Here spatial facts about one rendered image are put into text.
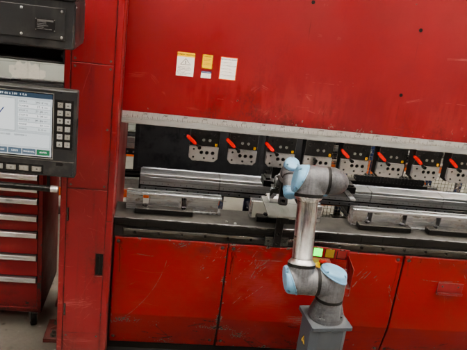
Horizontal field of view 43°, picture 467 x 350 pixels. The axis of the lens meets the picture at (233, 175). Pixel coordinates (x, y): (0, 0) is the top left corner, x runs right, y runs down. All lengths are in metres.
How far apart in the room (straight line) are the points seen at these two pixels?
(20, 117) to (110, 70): 0.50
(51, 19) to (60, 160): 0.55
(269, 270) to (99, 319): 0.93
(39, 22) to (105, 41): 0.42
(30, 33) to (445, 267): 2.44
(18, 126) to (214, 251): 1.24
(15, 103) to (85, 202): 0.70
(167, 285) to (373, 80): 1.51
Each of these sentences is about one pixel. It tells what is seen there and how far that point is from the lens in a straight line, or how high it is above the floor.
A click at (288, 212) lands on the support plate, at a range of 3.03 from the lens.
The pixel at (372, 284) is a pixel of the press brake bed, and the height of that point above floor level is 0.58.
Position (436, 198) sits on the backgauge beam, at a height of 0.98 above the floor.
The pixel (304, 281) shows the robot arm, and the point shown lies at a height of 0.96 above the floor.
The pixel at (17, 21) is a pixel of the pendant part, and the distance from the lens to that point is 2.43.
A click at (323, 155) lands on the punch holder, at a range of 3.15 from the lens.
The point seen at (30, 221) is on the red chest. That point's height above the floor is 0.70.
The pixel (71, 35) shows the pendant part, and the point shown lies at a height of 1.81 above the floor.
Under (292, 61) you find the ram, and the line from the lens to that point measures 3.00.
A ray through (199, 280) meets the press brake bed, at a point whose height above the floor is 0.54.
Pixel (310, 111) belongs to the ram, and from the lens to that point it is 3.07.
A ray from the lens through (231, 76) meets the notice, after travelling 2.97.
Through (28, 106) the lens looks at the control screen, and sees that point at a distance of 2.46.
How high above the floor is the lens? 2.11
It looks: 19 degrees down
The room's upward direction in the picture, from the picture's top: 7 degrees clockwise
